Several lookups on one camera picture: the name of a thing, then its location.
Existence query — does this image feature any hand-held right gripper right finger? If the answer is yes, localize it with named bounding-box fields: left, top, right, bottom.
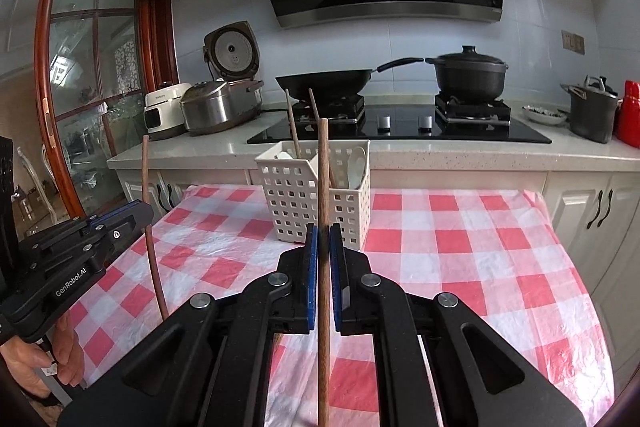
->
left=327, top=223, right=587, bottom=427

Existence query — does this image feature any plate with food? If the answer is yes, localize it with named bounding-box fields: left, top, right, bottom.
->
left=521, top=104, right=569, bottom=126

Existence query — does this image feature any red white checkered tablecloth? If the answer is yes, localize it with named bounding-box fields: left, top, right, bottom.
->
left=67, top=184, right=616, bottom=427

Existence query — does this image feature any red thermos flask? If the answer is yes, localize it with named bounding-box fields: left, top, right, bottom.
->
left=615, top=80, right=640, bottom=148

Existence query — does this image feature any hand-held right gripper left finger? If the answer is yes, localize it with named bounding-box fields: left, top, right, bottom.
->
left=59, top=223, right=321, bottom=427

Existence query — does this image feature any small white kitchen appliance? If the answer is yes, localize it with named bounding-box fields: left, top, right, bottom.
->
left=144, top=82, right=193, bottom=141

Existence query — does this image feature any open silver rice cooker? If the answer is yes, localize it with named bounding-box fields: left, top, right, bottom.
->
left=202, top=21, right=265, bottom=118

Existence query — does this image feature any speckled stone countertop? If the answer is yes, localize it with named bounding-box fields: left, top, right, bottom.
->
left=106, top=99, right=640, bottom=175

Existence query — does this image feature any wooden framed glass door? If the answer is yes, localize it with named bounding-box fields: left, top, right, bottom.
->
left=34, top=0, right=181, bottom=220

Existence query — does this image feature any black lidded cooking pot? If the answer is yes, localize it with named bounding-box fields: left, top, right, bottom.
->
left=425, top=45, right=509, bottom=102

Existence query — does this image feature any single brown wooden chopstick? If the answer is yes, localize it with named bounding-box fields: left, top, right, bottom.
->
left=141, top=135, right=170, bottom=322
left=308, top=88, right=338, bottom=188
left=316, top=118, right=332, bottom=427
left=285, top=88, right=302, bottom=158

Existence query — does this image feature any black wok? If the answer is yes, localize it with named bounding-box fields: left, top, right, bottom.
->
left=275, top=57, right=425, bottom=100

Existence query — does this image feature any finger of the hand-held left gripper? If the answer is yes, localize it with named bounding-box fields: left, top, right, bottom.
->
left=82, top=205, right=154, bottom=258
left=30, top=202, right=146, bottom=253

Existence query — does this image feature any white perforated plastic basket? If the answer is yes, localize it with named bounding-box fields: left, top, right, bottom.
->
left=255, top=139, right=372, bottom=250

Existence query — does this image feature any grey lidded stockpot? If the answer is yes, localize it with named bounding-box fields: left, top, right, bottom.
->
left=560, top=76, right=621, bottom=144

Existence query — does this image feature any black glass gas cooktop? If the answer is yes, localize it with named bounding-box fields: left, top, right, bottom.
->
left=246, top=94, right=553, bottom=145

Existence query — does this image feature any person's left hand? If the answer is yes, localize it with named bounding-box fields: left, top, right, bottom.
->
left=0, top=313, right=85, bottom=395

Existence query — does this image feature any brown wall outlet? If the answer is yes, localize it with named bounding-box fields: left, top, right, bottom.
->
left=561, top=30, right=586, bottom=55

